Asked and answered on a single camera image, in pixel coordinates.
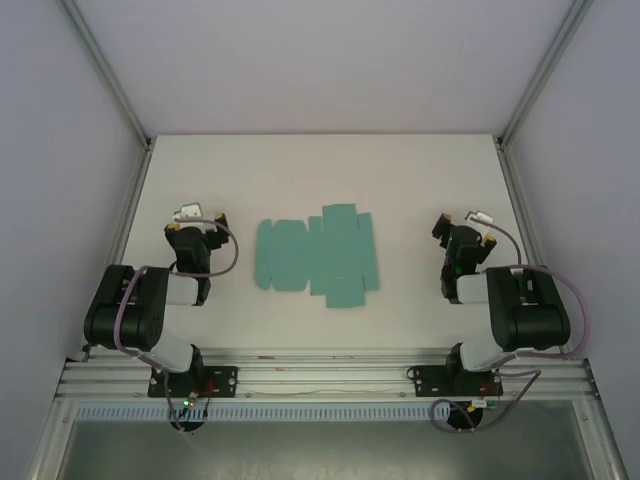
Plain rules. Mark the teal paper box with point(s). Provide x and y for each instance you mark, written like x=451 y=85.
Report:
x=320 y=255

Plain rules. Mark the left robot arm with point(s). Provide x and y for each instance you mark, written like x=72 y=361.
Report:
x=145 y=300

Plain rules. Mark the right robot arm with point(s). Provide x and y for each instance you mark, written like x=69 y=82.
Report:
x=530 y=320

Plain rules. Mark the grey metal sheet panel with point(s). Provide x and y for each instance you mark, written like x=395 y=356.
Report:
x=320 y=450

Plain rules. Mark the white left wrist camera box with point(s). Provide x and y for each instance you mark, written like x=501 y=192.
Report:
x=189 y=210

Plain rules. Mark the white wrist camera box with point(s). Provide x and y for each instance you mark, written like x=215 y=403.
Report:
x=481 y=216
x=189 y=210

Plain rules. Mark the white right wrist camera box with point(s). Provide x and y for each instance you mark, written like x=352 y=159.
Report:
x=481 y=216

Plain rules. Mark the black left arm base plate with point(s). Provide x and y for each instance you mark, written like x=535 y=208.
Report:
x=222 y=380

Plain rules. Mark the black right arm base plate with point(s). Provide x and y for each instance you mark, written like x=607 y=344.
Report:
x=427 y=382

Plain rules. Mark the aluminium frame post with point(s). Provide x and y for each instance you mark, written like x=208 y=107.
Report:
x=542 y=75
x=107 y=75

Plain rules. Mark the aluminium mounting rail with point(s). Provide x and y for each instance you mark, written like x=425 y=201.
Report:
x=325 y=372

